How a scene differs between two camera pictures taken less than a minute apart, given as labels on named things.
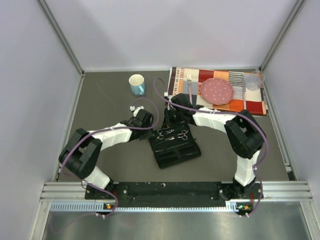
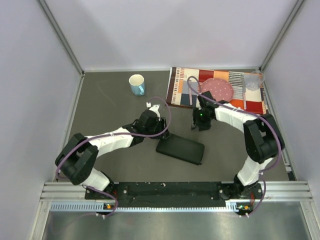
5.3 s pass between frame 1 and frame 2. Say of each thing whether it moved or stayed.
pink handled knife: stayed
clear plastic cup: stayed
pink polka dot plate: stayed
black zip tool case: moved
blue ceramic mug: stayed
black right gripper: moved
